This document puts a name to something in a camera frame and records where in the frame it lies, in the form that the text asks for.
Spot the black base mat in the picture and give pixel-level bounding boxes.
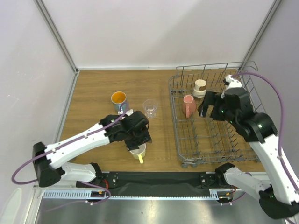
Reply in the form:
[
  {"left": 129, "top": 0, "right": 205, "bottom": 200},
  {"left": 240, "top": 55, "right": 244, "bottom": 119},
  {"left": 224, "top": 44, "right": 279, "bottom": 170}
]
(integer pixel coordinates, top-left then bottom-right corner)
[{"left": 89, "top": 172, "right": 226, "bottom": 197}]

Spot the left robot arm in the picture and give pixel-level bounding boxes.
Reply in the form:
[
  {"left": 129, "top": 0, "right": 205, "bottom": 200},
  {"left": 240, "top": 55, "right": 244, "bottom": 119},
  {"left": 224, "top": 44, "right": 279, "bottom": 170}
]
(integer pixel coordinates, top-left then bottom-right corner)
[{"left": 33, "top": 110, "right": 152, "bottom": 187}]

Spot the white cable duct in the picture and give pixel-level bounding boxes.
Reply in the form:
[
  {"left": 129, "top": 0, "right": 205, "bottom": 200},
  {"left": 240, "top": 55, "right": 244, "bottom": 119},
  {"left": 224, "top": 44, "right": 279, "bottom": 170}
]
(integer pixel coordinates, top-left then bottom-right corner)
[{"left": 43, "top": 189, "right": 93, "bottom": 199}]

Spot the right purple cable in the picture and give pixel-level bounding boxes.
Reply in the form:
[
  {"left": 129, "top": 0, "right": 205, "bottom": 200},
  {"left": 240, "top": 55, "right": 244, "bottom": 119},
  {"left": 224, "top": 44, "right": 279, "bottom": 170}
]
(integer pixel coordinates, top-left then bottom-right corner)
[{"left": 232, "top": 71, "right": 299, "bottom": 224}]

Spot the blue mug orange inside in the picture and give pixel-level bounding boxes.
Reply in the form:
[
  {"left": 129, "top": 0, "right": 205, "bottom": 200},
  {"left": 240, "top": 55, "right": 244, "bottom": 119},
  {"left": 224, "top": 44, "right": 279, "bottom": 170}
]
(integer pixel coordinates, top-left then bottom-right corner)
[{"left": 111, "top": 91, "right": 129, "bottom": 114}]

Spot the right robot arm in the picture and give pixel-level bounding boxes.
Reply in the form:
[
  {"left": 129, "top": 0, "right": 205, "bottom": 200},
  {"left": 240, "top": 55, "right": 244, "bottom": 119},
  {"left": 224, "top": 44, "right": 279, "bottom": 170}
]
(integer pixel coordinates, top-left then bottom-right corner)
[{"left": 198, "top": 87, "right": 299, "bottom": 219}]

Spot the pink floral mug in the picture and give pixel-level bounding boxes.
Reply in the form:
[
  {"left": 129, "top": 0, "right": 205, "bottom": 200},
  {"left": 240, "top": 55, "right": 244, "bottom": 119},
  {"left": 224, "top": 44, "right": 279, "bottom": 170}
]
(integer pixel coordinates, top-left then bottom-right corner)
[{"left": 182, "top": 95, "right": 197, "bottom": 119}]

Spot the steel tumbler brown band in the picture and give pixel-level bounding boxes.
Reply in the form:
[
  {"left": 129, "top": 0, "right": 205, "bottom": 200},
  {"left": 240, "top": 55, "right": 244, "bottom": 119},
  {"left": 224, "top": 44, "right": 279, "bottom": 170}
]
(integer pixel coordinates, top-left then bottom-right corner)
[{"left": 193, "top": 79, "right": 207, "bottom": 98}]

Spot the clear plastic cup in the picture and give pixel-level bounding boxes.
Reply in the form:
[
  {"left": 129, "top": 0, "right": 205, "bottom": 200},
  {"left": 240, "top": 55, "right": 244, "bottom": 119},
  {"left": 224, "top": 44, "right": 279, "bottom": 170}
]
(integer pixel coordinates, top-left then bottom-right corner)
[{"left": 143, "top": 99, "right": 158, "bottom": 119}]

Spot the grey wire dish rack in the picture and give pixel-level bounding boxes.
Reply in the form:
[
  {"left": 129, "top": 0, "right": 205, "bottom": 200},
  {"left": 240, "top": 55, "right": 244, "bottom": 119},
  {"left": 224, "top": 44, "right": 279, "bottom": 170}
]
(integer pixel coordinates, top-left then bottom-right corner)
[{"left": 168, "top": 61, "right": 260, "bottom": 168}]

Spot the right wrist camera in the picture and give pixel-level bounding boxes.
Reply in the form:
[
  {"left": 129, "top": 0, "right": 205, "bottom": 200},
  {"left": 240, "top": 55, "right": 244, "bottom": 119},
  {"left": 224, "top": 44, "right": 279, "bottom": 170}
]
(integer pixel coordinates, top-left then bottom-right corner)
[{"left": 221, "top": 74, "right": 243, "bottom": 99}]

